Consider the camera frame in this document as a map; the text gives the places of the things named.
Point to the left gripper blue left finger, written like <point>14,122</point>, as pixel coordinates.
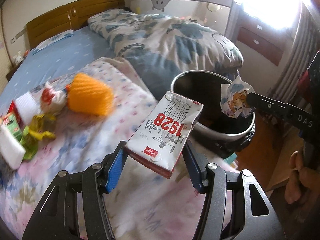
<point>114,166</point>

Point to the red white plastic bag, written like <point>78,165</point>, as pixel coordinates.
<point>52,101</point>

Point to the yellow snack bag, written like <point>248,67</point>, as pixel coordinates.
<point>42,126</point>

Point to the light blue bed sheet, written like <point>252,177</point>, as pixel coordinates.
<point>65,56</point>

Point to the green cartoon milk carton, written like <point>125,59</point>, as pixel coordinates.
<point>10,122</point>

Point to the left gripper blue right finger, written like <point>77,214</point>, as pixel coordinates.
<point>196,167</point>

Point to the teal book in plastic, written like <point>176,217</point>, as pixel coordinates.
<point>232,160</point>

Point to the wooden headboard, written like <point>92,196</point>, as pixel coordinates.
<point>73,15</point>

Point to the dark wooden nightstand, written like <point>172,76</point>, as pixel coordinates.
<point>12,72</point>

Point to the green crumpled wrapper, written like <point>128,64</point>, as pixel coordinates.
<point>29,143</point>

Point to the person's right hand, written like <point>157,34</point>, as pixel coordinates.
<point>303,183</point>

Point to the grey bed guard rail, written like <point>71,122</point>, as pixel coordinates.
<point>223,16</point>

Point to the red drawer cabinet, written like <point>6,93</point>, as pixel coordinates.
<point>257,35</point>

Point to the blue pillow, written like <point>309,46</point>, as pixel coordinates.
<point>56,38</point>

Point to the white rabbit toy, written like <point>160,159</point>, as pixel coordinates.
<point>18,58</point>

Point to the grey patterned curtain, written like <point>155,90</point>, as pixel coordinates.
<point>304,48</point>

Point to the red white milk carton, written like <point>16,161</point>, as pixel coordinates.
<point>158,142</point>

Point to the floral pink blue blanket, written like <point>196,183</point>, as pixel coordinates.
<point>60,193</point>

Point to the round trash bin black liner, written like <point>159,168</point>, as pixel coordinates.
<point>214,130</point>

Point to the cartoon fox wrapper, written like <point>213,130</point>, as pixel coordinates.
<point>234,99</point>

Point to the blue grey cloud duvet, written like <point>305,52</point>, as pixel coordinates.
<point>159,47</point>

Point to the wall switch panel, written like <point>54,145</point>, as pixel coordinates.
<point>17,36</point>

